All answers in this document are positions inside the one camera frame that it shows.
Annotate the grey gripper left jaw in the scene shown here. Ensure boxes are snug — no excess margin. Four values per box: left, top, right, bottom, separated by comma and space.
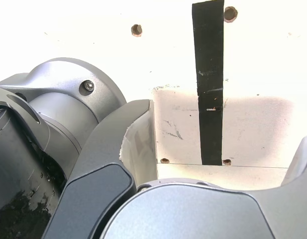
42, 99, 159, 239

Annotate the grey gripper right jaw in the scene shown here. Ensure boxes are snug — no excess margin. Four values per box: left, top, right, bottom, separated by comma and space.
101, 133, 307, 239

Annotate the black tape strip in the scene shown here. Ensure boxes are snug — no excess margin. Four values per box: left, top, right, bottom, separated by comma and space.
192, 0, 225, 166

